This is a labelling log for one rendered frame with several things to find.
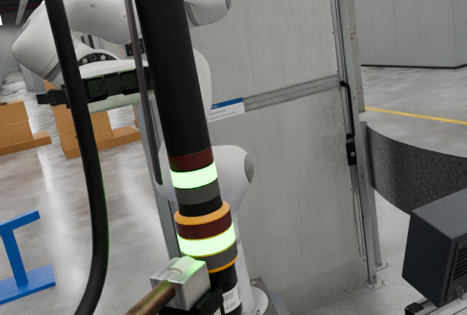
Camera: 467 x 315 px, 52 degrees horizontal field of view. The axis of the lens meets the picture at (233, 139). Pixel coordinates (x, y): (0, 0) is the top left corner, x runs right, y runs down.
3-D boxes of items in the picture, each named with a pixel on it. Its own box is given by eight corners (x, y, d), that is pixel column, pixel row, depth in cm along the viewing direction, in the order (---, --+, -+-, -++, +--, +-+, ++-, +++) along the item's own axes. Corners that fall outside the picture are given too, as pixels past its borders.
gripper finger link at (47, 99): (99, 88, 60) (110, 91, 56) (35, 102, 57) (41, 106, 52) (96, 79, 60) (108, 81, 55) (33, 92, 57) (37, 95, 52)
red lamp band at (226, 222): (213, 242, 34) (210, 227, 34) (165, 236, 36) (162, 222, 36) (242, 215, 38) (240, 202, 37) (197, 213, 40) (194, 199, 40)
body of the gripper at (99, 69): (139, 99, 69) (162, 106, 59) (67, 115, 65) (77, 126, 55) (128, 46, 67) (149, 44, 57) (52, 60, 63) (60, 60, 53)
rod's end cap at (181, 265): (184, 270, 33) (200, 256, 35) (162, 267, 34) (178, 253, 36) (190, 295, 34) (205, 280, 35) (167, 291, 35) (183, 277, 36)
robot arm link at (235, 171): (201, 232, 123) (180, 144, 117) (271, 228, 117) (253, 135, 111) (184, 256, 112) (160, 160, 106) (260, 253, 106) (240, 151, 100)
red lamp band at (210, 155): (197, 172, 34) (194, 155, 33) (160, 171, 35) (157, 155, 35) (222, 156, 36) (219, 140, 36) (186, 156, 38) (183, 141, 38)
